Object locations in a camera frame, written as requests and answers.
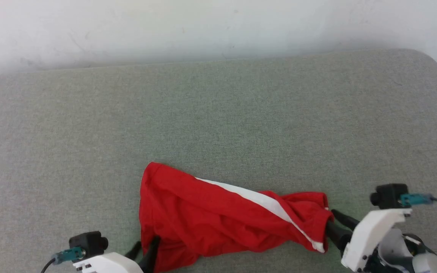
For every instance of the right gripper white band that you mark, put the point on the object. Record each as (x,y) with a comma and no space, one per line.
(372,237)

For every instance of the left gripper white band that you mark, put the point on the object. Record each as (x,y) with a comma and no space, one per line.
(108,264)

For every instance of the red garment with white stripe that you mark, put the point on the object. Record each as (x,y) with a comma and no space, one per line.
(211,220)

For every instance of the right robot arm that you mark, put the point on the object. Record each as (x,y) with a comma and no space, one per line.
(412,254)

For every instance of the grey fabric sofa cushion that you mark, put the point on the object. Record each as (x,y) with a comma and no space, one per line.
(211,113)

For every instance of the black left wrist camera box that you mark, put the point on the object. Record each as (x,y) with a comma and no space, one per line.
(88,242)

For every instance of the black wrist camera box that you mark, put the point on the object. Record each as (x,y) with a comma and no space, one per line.
(88,242)
(389,195)

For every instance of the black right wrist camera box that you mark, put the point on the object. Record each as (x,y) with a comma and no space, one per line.
(389,195)

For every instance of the teal left camera connector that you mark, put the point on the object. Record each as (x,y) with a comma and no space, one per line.
(68,254)

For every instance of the teal camera connector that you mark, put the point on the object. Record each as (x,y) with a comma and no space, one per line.
(68,254)
(415,199)

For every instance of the teal right camera connector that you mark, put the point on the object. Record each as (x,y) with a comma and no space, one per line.
(415,199)

